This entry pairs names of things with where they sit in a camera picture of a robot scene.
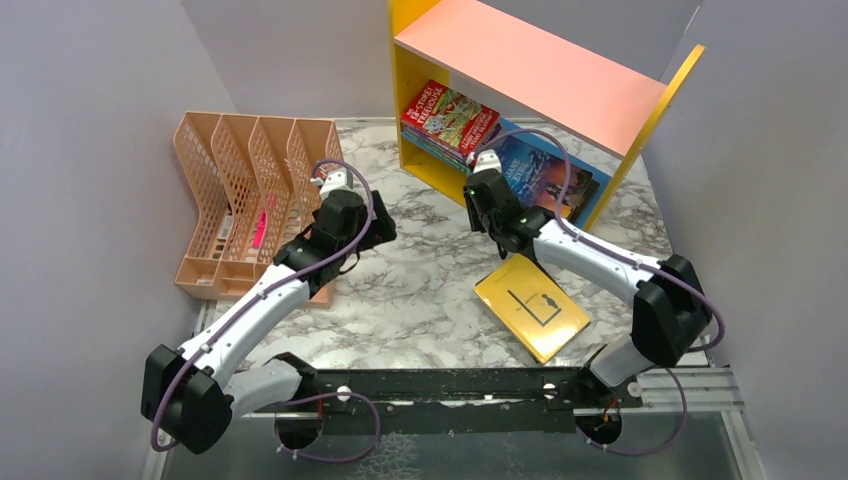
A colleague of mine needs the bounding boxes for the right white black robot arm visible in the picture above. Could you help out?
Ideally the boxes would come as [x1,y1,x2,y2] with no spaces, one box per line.
[463,169,723,407]

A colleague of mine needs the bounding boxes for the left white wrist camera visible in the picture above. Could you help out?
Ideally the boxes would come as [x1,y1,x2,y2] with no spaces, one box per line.
[310,168,353,201]

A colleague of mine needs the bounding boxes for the black mounting rail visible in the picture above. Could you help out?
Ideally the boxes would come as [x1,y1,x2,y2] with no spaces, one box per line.
[272,367,643,449]

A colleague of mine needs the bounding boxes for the dark green Alice book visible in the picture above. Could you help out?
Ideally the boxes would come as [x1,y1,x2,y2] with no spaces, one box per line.
[531,180,600,223]

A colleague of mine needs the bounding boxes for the yellow pink blue bookshelf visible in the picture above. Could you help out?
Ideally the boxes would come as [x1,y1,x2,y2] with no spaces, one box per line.
[388,1,705,231]

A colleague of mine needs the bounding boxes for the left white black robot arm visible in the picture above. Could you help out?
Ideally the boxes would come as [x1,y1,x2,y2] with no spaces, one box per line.
[140,190,396,454]

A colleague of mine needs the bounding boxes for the orange plastic file organizer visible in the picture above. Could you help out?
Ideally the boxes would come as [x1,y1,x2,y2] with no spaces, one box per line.
[173,111,343,301]

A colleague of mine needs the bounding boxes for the yellow hardcover book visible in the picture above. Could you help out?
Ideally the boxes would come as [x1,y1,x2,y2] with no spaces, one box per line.
[474,255,590,364]

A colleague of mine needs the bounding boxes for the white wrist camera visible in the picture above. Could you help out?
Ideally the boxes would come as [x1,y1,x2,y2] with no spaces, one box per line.
[310,168,353,201]
[466,149,502,174]

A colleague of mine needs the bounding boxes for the red 13-storey treehouse book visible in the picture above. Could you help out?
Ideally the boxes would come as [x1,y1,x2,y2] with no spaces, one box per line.
[400,80,501,160]

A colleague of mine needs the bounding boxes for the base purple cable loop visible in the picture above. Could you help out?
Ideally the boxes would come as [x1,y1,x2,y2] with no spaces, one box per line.
[573,367,690,457]
[274,390,384,464]

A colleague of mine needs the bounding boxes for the pink marker in organizer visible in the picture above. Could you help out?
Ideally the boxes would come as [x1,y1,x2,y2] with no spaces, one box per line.
[251,208,268,249]

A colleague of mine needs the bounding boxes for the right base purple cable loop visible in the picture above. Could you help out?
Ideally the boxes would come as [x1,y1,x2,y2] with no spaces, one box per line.
[573,367,690,457]

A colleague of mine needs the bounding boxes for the green 104-storey treehouse book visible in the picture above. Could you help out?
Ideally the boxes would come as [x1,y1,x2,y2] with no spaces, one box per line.
[401,127,471,174]

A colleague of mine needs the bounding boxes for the Jane Eyre book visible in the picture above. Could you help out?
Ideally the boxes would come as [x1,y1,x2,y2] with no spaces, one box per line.
[495,136,599,207]

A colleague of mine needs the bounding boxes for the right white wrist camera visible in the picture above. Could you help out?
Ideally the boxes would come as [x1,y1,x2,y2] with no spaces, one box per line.
[466,149,502,174]

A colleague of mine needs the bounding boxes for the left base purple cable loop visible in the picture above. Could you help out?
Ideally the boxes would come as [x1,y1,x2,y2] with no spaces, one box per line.
[274,390,384,464]

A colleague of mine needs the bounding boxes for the purple 52-storey treehouse book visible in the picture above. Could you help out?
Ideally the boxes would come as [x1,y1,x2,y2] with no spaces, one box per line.
[407,122,505,171]

